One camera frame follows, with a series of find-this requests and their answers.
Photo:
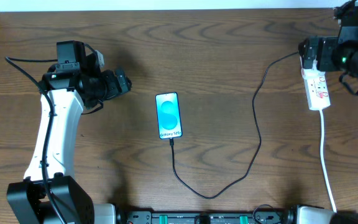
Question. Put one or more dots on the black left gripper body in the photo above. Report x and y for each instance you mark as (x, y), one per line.
(121, 82)

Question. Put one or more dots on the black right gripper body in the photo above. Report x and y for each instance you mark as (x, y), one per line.
(308, 53)

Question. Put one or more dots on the blue Galaxy smartphone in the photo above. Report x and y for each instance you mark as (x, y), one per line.
(168, 116)

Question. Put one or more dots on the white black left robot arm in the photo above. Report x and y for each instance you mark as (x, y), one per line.
(75, 85)

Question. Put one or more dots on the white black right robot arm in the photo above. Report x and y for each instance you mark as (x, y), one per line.
(345, 57)

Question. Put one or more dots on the white USB charger plug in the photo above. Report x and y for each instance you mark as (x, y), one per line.
(310, 73)

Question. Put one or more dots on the white power strip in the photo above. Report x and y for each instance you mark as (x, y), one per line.
(317, 93)

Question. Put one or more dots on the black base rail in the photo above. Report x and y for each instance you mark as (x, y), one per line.
(147, 217)

